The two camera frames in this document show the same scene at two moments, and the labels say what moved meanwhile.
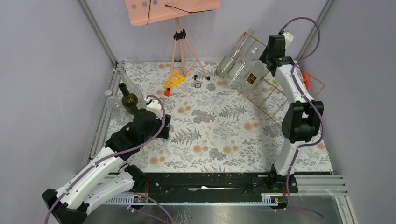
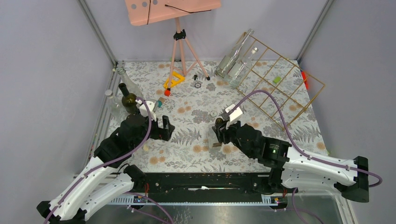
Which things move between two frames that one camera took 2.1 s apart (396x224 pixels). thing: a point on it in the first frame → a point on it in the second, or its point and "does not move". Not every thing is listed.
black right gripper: x=263 y=57 → x=222 y=134
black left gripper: x=165 y=133 does not move
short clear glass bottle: x=117 y=109 does not move
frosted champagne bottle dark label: x=132 y=87 does not move
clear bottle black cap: x=258 y=71 → x=214 y=140
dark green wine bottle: x=130 y=100 does not move
